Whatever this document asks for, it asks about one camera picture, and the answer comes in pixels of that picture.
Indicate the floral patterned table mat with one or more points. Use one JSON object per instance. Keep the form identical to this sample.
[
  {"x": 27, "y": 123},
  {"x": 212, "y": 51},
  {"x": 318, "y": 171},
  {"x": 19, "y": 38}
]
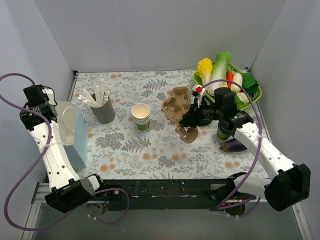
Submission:
[{"x": 119, "y": 150}]

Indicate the white toy radish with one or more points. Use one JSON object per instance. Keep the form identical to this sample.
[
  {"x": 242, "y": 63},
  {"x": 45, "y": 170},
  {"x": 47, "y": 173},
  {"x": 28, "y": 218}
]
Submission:
[{"x": 237, "y": 81}]

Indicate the brown pulp cup carrier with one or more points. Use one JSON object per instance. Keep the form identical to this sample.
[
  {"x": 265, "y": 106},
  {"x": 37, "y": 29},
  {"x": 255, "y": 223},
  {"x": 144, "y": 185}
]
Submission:
[{"x": 182, "y": 93}]

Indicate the single brown pulp carrier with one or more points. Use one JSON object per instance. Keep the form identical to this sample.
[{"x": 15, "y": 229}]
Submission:
[{"x": 174, "y": 109}]

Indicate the stack of paper cups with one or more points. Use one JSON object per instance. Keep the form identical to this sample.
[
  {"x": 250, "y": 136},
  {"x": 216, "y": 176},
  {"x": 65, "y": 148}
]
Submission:
[{"x": 141, "y": 115}]

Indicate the yellow toy cabbage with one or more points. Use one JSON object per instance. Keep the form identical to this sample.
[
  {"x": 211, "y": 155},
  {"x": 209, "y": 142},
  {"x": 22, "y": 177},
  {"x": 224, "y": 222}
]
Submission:
[{"x": 204, "y": 70}]

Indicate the orange toy carrot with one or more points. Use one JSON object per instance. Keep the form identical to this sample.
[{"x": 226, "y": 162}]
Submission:
[{"x": 229, "y": 77}]

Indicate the grey straw holder cup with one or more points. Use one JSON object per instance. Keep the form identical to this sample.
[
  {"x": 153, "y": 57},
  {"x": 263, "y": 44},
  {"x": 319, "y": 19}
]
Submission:
[{"x": 104, "y": 114}]

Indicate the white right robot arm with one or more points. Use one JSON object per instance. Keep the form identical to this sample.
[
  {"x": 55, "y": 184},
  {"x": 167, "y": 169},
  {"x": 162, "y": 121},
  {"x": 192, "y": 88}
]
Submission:
[{"x": 287, "y": 182}]

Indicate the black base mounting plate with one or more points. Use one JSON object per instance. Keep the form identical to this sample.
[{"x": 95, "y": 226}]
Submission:
[{"x": 162, "y": 194}]

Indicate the small green toy cabbage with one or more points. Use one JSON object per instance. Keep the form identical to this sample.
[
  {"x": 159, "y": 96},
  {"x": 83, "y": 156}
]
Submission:
[{"x": 242, "y": 99}]

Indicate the white paper carry bag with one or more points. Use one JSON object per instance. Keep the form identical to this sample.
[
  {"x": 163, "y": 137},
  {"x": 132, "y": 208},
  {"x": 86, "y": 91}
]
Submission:
[{"x": 73, "y": 133}]

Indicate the green toy napa cabbage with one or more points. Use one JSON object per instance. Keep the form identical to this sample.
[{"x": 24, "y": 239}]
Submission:
[{"x": 219, "y": 71}]

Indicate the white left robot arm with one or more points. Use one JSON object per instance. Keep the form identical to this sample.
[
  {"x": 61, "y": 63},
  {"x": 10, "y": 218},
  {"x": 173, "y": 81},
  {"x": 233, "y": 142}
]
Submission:
[{"x": 67, "y": 189}]

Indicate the green toy leafy vegetable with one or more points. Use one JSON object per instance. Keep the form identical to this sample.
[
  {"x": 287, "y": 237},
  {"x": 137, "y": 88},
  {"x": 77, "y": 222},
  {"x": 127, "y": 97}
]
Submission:
[{"x": 250, "y": 85}]

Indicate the purple toy eggplant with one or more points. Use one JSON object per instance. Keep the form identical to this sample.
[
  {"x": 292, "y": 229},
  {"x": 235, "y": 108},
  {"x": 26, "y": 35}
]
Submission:
[{"x": 232, "y": 145}]

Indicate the green paper coffee cup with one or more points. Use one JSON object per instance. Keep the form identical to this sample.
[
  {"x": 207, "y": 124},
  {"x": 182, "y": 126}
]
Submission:
[{"x": 221, "y": 133}]

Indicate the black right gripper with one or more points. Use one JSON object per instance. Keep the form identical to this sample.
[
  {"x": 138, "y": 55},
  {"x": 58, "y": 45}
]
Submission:
[{"x": 194, "y": 116}]

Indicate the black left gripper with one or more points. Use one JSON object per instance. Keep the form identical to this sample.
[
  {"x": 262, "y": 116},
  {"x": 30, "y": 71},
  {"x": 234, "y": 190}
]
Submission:
[{"x": 31, "y": 120}]

